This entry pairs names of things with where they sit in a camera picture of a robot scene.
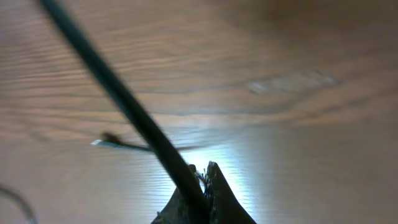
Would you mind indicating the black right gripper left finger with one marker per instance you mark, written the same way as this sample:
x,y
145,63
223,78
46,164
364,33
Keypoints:
x,y
177,211

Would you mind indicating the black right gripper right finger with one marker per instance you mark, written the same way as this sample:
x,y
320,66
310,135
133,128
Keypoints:
x,y
226,208

